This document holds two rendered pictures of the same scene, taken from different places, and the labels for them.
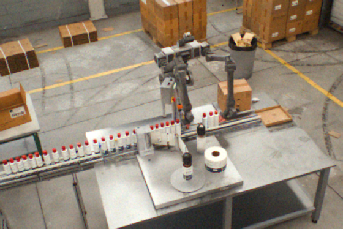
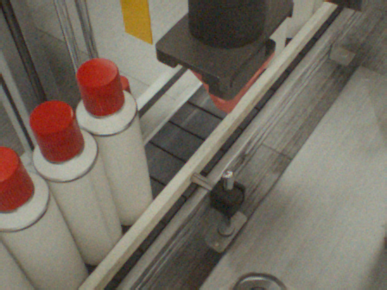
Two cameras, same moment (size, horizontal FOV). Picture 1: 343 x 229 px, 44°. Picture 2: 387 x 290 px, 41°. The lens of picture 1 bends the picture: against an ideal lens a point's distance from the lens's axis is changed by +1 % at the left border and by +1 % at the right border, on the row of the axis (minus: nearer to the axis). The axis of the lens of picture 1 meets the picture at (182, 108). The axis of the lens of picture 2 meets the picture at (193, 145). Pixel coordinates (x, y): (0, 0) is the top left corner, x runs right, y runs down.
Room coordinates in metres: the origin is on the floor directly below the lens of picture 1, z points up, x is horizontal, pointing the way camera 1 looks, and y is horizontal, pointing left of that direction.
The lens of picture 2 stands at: (2.96, 0.16, 1.37)
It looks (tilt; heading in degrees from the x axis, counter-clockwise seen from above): 53 degrees down; 325
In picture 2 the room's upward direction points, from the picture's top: 3 degrees counter-clockwise
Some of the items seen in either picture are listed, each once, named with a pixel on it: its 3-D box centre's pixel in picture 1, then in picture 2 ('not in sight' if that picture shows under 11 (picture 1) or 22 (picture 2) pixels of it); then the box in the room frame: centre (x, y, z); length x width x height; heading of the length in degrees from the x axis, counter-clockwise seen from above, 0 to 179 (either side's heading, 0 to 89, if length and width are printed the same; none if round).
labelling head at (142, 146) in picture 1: (144, 140); not in sight; (3.04, 0.37, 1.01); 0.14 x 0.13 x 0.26; 107
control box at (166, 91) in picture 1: (168, 90); not in sight; (3.30, 0.13, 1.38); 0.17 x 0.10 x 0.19; 162
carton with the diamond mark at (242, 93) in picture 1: (234, 96); not in sight; (3.74, -0.56, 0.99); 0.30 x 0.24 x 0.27; 101
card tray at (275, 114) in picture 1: (273, 115); not in sight; (3.55, -0.95, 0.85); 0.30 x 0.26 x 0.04; 107
